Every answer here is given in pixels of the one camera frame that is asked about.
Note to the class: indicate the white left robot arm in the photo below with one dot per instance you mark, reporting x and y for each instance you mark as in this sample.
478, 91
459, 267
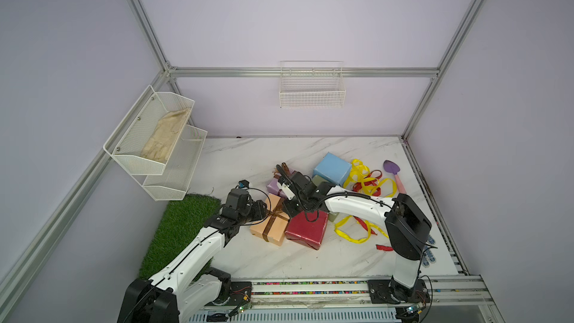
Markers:
184, 286

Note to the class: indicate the orange gift box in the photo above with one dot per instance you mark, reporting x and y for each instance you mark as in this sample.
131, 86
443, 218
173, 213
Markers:
272, 230

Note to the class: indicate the green gift box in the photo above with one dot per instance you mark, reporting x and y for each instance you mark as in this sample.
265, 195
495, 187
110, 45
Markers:
318, 180

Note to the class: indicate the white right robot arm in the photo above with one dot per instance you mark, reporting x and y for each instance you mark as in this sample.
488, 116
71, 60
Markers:
399, 218

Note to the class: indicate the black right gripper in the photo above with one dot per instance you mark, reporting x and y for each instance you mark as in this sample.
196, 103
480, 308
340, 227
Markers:
290, 210

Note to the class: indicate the yellow ribbon of blue box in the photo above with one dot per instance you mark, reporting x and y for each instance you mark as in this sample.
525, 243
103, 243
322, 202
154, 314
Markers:
371, 182

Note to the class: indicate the white two-tier mesh shelf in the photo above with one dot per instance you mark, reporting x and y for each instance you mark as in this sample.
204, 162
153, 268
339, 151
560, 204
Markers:
163, 182

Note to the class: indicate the light blue gift box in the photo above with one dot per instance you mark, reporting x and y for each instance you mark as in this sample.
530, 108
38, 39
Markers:
333, 169

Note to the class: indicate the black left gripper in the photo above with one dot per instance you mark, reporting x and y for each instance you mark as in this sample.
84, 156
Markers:
259, 213

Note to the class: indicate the blue dotted work glove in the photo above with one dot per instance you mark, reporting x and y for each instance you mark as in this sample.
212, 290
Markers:
427, 255

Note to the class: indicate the red gift box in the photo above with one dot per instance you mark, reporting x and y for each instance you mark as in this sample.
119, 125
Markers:
307, 229

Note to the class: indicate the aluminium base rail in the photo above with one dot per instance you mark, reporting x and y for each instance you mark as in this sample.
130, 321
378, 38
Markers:
347, 300

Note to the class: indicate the purple trowel pink handle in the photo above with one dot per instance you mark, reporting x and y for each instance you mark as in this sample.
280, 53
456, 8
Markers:
394, 169

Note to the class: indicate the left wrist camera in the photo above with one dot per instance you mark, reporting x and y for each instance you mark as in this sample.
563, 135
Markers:
244, 184

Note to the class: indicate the white wire wall basket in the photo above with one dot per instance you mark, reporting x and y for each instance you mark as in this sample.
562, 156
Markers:
311, 85

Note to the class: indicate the green artificial grass mat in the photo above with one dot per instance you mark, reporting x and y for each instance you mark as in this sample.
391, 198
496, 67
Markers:
178, 227

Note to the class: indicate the purple gift box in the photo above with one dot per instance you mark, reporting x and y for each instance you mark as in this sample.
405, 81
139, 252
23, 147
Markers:
273, 186

